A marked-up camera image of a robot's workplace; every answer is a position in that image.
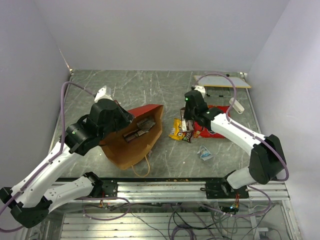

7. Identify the red candy snack bag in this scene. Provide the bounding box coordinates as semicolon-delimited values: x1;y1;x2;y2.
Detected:
193;117;226;139

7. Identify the dark chocolate bar wrapper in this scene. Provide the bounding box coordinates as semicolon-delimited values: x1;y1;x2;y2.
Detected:
123;130;145;143

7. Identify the brown m&m's packet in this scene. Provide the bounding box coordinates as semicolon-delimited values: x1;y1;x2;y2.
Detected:
181;131;194;143

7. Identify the yellow m&m's packet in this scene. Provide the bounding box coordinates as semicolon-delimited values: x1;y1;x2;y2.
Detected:
168;118;184;141

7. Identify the brown chocolate bar wrapper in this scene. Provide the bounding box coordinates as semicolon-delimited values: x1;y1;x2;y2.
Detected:
136;116;156;132

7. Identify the red paper bag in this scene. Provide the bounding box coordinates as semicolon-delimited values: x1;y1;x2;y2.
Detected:
99;104;164;170

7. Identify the white mints sachet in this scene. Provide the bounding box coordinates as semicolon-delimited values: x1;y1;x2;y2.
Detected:
197;145;214;161

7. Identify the purple snack packet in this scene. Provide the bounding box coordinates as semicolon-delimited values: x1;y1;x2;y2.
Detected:
180;107;194;133

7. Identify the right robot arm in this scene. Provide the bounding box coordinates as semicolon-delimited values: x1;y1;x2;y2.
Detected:
183;90;288;198

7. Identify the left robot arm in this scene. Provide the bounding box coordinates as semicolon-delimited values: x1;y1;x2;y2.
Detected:
0;99;135;228

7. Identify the black marker pen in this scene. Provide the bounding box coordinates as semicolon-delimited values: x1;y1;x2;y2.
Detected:
206;93;225;98

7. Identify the small whiteboard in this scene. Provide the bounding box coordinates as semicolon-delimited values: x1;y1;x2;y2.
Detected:
193;75;251;89

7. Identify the white whiteboard eraser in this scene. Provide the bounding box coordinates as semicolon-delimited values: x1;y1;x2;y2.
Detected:
229;97;245;114

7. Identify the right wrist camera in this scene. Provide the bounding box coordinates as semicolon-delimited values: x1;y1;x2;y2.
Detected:
191;85;206;98

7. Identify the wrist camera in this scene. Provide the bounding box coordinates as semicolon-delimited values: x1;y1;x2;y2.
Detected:
94;85;113;103
191;85;206;98

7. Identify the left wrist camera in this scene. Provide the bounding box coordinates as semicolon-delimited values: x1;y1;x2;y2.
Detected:
94;85;113;103

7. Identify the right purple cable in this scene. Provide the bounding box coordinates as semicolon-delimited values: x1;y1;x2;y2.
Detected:
193;71;290;218

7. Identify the purple cable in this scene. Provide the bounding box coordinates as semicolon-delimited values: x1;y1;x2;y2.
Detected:
193;71;290;218
0;81;97;233

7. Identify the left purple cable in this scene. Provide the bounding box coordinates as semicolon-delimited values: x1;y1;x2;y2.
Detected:
0;81;97;233

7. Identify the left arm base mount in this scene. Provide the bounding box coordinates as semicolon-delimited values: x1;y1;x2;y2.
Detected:
96;180;118;198

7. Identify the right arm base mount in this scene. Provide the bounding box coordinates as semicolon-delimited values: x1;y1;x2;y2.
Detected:
200;177;249;200

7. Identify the aluminium frame rail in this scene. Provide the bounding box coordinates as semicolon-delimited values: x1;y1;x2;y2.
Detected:
72;180;291;203

